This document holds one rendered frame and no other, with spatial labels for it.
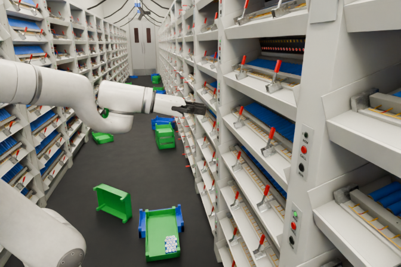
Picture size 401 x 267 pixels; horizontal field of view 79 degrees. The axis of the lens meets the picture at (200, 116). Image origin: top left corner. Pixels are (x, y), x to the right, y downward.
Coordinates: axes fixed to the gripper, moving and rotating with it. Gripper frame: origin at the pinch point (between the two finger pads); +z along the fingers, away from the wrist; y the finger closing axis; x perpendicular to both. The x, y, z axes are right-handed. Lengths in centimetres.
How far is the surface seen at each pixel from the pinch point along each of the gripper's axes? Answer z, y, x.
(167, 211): 9, -66, -91
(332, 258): 30, 40, -22
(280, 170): 20.5, 23.6, -8.4
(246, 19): 13.5, -12.0, 32.8
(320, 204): 20.8, 39.7, -7.3
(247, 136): 20.8, -1.8, -8.3
